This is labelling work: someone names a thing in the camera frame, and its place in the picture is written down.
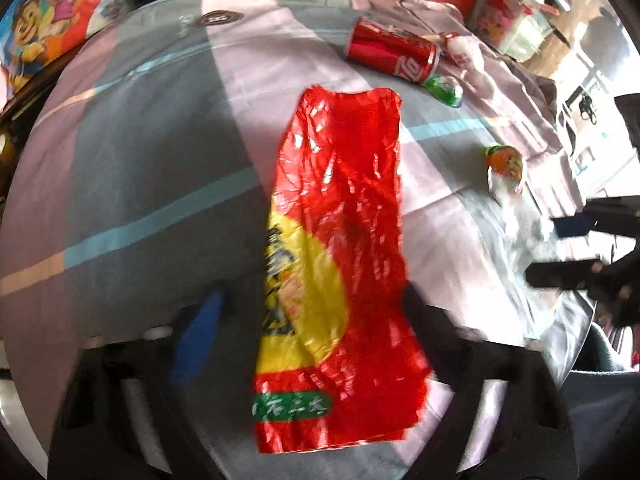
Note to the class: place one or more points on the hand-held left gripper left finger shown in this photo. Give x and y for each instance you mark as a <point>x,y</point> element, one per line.
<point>200,335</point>

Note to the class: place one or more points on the clear plastic wrapper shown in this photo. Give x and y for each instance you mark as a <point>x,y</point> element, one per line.
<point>530,240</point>

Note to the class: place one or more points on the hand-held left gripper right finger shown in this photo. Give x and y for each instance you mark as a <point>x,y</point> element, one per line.
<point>430,330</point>

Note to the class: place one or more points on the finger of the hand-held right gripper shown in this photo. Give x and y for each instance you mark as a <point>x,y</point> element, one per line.
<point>560,274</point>
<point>575,225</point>

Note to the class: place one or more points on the red cola can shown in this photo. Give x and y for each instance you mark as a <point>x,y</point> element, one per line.
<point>385,50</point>

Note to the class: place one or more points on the green jelly cup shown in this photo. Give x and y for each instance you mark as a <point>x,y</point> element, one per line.
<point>442,91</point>

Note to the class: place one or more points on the orange jelly cup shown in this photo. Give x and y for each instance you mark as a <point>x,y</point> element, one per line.
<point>502,162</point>

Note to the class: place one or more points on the dark printed packet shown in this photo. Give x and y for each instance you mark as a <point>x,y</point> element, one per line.
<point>7,160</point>

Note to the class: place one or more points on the cartoon puppy printed bag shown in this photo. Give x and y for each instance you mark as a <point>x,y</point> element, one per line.
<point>50,20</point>

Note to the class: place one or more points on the red yellow snack bag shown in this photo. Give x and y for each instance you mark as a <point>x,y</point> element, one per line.
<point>360,210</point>

